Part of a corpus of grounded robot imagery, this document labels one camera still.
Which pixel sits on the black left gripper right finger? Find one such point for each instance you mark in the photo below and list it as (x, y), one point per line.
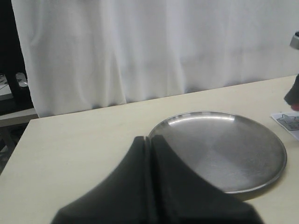
(183, 197)

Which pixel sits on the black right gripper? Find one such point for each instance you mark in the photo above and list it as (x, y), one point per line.
(292, 97)

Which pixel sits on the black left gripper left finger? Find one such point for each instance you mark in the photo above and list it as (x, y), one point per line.
(126, 196)

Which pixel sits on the printed paper game board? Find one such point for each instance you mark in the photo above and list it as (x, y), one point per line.
(289, 121)

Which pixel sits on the round stainless steel plate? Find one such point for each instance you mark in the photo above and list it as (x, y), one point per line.
(236, 154)

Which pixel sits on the white curtain backdrop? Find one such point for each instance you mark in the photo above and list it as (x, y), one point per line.
(85, 54)

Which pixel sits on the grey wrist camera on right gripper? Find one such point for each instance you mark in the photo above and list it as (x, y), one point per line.
(294, 43)

